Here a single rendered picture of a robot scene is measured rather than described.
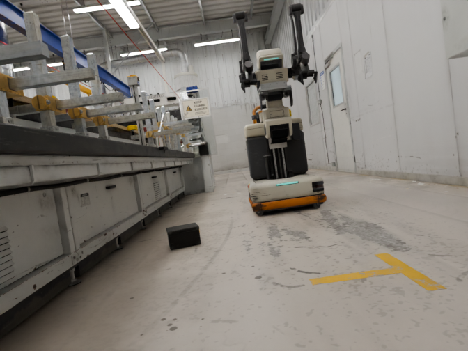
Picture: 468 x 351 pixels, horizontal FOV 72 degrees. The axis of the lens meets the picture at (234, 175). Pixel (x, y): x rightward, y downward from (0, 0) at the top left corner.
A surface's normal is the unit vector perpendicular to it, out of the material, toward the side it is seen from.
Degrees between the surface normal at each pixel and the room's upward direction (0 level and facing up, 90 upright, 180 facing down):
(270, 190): 90
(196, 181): 90
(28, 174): 90
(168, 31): 90
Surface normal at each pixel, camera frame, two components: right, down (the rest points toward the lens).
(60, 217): 0.01, 0.05
